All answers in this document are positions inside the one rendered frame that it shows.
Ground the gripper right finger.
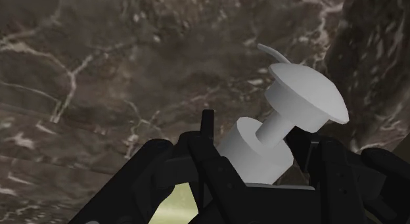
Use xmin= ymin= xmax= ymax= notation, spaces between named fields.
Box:
xmin=285 ymin=125 xmax=410 ymax=224

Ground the white soap dispenser bottle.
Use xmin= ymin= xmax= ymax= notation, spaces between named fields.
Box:
xmin=216 ymin=43 xmax=350 ymax=186

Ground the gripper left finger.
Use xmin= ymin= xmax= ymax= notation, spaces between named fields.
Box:
xmin=68 ymin=109 xmax=250 ymax=224

